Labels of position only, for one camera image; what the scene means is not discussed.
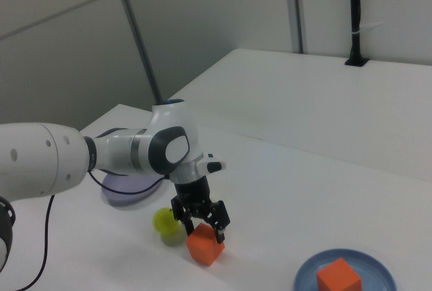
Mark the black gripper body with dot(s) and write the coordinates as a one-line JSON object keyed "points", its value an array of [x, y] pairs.
{"points": [[192, 193]]}

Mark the black mounting pole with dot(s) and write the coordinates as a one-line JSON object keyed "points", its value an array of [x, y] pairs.
{"points": [[354, 17]]}

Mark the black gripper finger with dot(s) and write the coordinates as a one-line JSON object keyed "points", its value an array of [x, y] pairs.
{"points": [[219, 218], [185, 218]]}

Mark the grey partition post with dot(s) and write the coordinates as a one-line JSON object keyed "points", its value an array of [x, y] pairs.
{"points": [[140, 41], [297, 11]]}

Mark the blue plate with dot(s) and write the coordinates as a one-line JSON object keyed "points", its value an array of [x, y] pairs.
{"points": [[305, 277]]}

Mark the orange cube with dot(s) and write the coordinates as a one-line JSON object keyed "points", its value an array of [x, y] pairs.
{"points": [[202, 248], [337, 277]]}

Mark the purple plate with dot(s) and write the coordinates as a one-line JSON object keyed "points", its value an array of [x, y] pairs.
{"points": [[128, 198]]}

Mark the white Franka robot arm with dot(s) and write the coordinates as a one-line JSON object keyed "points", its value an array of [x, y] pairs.
{"points": [[33, 159]]}

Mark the yellow tennis ball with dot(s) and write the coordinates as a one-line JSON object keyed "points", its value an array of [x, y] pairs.
{"points": [[163, 220]]}

